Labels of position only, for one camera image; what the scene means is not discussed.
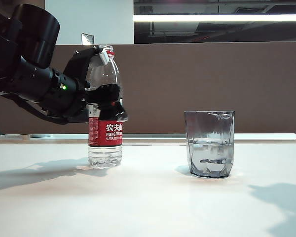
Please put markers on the brown desk partition panel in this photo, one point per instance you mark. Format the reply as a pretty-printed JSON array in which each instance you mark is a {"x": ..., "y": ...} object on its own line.
[{"x": 212, "y": 74}]

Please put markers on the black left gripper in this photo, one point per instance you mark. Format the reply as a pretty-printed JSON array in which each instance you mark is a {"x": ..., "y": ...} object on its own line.
[{"x": 80, "y": 108}]

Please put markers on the white ceiling light strip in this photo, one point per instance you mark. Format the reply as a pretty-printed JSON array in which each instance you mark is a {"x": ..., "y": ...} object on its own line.
[{"x": 212, "y": 18}]

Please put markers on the white partition bracket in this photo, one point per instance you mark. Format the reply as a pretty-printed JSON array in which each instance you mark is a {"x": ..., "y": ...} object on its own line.
[{"x": 25, "y": 137}]

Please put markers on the clear red-label water bottle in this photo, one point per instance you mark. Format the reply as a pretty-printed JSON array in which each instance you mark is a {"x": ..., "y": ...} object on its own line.
[{"x": 106, "y": 153}]

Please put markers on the grey faceted glass cup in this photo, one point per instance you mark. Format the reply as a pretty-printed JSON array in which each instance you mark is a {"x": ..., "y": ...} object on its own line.
[{"x": 207, "y": 153}]

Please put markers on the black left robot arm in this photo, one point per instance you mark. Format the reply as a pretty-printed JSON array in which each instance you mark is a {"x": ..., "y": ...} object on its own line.
[{"x": 27, "y": 79}]

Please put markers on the silver wall plate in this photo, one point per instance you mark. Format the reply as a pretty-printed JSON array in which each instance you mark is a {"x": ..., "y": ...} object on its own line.
[{"x": 86, "y": 39}]

